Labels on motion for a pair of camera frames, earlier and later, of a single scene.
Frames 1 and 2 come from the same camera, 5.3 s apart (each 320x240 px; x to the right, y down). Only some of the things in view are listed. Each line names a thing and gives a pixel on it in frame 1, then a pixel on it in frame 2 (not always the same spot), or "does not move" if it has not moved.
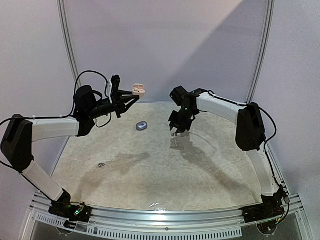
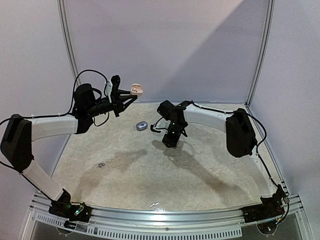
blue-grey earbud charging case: x=141 y=126 does not move
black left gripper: x=120 y=105 does not move
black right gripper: x=180 y=121 -> x=172 y=139
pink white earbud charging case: x=138 y=89 does not move
